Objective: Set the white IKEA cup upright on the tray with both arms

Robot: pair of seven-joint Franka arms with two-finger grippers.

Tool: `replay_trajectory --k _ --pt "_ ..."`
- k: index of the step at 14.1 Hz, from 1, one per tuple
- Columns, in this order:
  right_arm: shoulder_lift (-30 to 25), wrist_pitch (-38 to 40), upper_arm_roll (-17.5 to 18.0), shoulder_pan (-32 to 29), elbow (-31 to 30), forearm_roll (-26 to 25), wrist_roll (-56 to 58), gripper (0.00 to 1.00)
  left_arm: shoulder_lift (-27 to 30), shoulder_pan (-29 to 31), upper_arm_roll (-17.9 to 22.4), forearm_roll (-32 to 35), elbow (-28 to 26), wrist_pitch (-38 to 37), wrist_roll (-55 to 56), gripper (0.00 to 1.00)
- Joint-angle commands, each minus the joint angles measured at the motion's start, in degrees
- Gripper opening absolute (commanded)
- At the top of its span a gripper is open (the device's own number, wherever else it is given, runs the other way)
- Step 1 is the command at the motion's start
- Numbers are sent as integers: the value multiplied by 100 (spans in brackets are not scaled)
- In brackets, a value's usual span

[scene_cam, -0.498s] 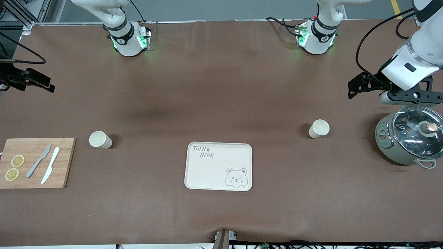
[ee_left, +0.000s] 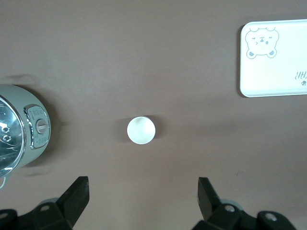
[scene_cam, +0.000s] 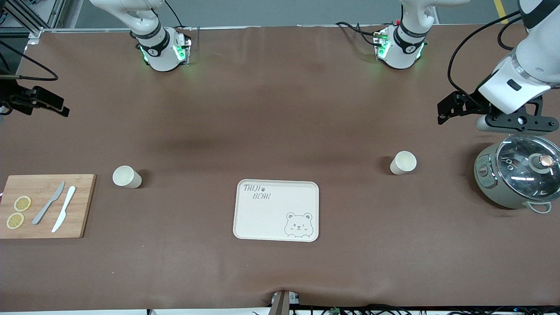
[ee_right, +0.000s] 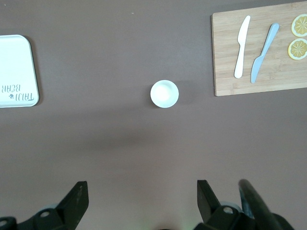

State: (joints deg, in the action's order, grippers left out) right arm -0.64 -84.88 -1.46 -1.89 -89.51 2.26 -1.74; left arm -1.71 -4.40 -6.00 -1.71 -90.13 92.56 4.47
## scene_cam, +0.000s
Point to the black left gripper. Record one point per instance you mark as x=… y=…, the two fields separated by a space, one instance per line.
x=473 y=104

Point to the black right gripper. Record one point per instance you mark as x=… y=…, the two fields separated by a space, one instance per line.
x=9 y=98

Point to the white plastic cup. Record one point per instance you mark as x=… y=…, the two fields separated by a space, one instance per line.
x=402 y=162
x=127 y=177

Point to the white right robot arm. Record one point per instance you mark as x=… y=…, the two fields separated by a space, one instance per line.
x=159 y=52

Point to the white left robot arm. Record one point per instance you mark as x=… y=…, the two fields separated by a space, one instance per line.
x=533 y=57

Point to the cream tray with bear print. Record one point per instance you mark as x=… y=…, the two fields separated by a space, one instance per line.
x=271 y=218

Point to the green electric cooking pot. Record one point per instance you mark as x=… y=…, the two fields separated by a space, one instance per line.
x=490 y=192

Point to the glass pot lid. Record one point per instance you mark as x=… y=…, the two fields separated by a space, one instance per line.
x=520 y=175

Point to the white plastic knife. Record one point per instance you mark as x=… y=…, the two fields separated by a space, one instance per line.
x=65 y=205

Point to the yellow lemon slice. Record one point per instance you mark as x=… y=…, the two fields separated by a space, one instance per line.
x=15 y=220
x=22 y=203

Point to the wooden cutting board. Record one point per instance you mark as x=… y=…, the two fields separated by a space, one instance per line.
x=85 y=205

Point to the grey plastic knife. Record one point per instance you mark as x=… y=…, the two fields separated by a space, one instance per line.
x=42 y=213

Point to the aluminium frame profile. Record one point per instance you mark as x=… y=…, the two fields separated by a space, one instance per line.
x=54 y=13

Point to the grey table edge mount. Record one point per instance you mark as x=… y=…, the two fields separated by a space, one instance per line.
x=280 y=304

